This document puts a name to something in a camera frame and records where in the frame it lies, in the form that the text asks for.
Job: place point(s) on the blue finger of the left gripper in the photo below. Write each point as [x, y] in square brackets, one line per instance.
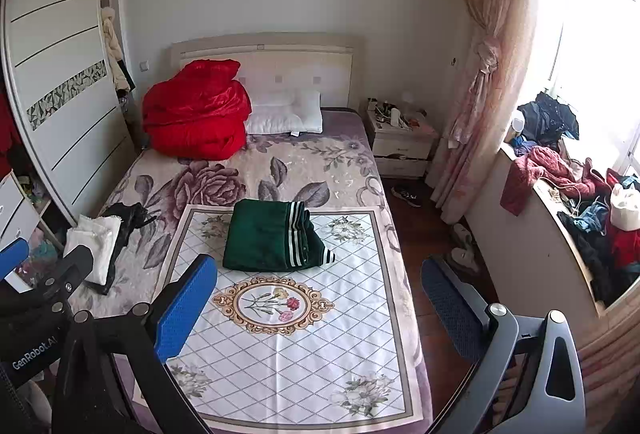
[13, 255]

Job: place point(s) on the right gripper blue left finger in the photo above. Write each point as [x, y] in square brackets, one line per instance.
[90, 394]

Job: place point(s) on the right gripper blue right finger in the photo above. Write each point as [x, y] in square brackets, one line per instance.
[524, 376]

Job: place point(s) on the green varsity jacket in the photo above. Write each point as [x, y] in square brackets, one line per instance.
[273, 236]

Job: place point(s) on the pile of clothes on desk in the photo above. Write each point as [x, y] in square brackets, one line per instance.
[601, 210]

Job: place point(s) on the folded white knit garment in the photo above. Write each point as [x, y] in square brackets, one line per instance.
[99, 235]

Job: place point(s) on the black garment on bed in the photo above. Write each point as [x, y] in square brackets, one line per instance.
[133, 217]

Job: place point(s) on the white desk by window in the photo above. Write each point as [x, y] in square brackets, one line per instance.
[535, 268]

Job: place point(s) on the slippers on floor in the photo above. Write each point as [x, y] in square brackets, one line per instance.
[463, 255]

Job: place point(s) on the white sliding wardrobe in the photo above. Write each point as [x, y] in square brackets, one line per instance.
[63, 100]

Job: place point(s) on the red quilt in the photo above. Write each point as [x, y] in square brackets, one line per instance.
[198, 114]

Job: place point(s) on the purple floral bed blanket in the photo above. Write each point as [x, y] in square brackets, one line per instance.
[193, 201]

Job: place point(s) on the white pillow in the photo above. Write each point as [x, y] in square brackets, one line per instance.
[281, 112]

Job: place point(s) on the white nightstand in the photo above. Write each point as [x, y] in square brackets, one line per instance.
[401, 146]

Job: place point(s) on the beige bed headboard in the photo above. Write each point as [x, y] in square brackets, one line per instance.
[331, 64]

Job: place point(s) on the pink floral curtain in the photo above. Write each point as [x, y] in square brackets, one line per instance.
[484, 98]

